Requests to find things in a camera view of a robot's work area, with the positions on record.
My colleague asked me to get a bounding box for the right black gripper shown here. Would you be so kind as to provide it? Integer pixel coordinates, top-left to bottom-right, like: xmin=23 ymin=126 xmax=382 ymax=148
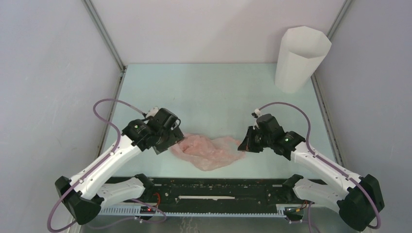
xmin=238 ymin=126 xmax=272 ymax=153

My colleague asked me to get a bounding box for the pink plastic trash bag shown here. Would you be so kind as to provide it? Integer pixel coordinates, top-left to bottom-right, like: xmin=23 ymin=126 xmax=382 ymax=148
xmin=169 ymin=133 xmax=246 ymax=171

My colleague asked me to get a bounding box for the white paper trash bin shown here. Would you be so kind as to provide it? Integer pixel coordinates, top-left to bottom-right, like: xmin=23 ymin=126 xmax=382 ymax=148
xmin=275 ymin=26 xmax=331 ymax=93

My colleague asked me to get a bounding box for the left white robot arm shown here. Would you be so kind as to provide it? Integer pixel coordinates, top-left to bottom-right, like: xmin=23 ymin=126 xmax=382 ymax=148
xmin=55 ymin=107 xmax=184 ymax=225

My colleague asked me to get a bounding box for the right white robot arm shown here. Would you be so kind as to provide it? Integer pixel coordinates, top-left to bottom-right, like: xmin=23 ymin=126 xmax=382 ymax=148
xmin=238 ymin=112 xmax=384 ymax=232

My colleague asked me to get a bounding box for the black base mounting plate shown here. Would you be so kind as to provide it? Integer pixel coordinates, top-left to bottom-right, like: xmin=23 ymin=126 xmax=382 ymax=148
xmin=106 ymin=176 xmax=315 ymax=216

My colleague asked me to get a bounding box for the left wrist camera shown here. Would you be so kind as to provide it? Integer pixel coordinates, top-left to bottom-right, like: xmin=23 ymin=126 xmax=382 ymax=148
xmin=145 ymin=106 xmax=159 ymax=119

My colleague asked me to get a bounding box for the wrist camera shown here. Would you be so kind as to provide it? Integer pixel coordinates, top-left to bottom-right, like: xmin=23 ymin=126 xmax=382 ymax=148
xmin=251 ymin=108 xmax=261 ymax=129
xmin=145 ymin=106 xmax=159 ymax=119

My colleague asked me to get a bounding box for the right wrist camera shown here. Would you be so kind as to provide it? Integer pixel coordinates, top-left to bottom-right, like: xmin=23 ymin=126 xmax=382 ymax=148
xmin=251 ymin=108 xmax=261 ymax=129

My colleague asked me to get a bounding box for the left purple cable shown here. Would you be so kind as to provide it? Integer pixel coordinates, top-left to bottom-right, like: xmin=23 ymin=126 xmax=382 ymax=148
xmin=47 ymin=99 xmax=168 ymax=233

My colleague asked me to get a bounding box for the purple cable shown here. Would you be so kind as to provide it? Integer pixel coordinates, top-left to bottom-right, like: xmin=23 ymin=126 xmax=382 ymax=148
xmin=47 ymin=99 xmax=168 ymax=233
xmin=256 ymin=101 xmax=382 ymax=233

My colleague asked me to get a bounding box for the white slotted cable duct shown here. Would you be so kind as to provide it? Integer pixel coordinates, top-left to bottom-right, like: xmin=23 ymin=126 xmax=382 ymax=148
xmin=102 ymin=205 xmax=305 ymax=218

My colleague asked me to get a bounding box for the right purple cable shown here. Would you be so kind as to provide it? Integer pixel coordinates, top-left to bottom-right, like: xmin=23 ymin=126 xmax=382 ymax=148
xmin=256 ymin=101 xmax=382 ymax=233

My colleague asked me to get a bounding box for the aluminium frame rail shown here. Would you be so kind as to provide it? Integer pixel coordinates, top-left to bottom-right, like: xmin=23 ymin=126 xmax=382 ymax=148
xmin=309 ymin=75 xmax=377 ymax=233

